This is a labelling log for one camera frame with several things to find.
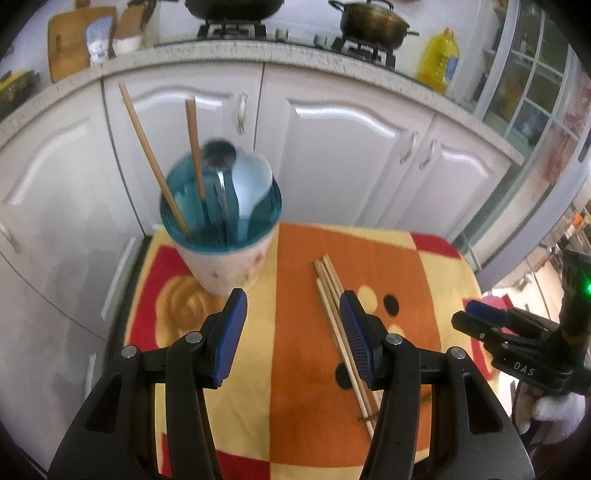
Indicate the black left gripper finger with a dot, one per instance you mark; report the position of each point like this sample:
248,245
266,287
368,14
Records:
480,329

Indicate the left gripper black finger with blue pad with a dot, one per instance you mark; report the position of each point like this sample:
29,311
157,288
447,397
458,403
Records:
498,316
113,434
439,418

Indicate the bamboo chopstick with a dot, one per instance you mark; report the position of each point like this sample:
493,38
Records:
191,118
345,358
377,396
151,159
323,275

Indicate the white plastic spoon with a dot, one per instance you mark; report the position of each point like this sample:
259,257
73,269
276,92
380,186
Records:
252,178

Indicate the silver metal spoon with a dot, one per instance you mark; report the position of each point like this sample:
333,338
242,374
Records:
218,156

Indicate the white gloved hand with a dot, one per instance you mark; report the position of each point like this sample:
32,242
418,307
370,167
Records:
560,416

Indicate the white framed glass door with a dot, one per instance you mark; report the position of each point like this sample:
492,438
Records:
524,81

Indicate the floral utensil holder teal insert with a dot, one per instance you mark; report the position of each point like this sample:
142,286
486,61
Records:
228,235

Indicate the yellow oil bottle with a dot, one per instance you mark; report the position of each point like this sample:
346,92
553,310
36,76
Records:
439,61

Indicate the black gas stove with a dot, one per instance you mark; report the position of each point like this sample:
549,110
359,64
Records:
358,49

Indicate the dark metal cooking pot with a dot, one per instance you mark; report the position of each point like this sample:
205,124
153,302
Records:
373,22

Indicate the wooden cutting board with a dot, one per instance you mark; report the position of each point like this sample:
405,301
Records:
66,42

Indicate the black wok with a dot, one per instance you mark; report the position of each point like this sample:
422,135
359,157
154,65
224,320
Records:
233,10

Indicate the silver cabinet handle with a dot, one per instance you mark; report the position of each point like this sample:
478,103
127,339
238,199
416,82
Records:
431,155
413,144
241,113

